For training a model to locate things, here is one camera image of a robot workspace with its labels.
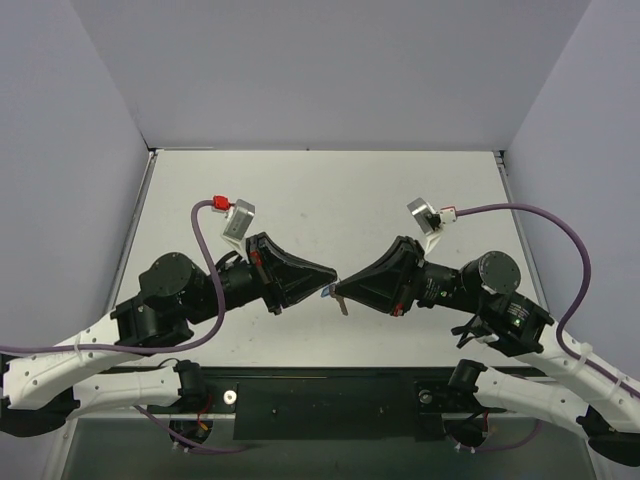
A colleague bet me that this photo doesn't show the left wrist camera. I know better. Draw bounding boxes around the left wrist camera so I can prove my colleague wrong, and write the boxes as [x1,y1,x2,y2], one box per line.
[221,199,255,257]

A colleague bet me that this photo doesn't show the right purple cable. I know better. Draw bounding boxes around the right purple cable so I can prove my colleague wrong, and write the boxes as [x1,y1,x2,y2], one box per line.
[439,202,640,401]

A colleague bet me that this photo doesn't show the silver key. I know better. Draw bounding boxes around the silver key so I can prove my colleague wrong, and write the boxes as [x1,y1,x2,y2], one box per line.
[332,292,348,316]

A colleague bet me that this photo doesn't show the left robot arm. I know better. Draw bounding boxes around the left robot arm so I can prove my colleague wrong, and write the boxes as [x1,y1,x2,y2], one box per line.
[1,233,337,438]

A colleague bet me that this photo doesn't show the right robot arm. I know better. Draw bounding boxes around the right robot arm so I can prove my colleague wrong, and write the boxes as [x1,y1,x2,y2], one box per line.
[335,237,639,467]

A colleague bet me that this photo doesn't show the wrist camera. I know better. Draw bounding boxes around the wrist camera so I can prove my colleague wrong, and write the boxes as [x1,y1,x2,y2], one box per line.
[221,199,255,257]
[407,197,443,257]

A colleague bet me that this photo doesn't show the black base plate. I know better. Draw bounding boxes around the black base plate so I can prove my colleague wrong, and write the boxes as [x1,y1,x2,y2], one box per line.
[150,367,499,441]

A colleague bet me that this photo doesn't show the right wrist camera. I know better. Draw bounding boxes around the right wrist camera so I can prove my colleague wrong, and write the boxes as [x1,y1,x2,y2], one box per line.
[407,197,443,257]

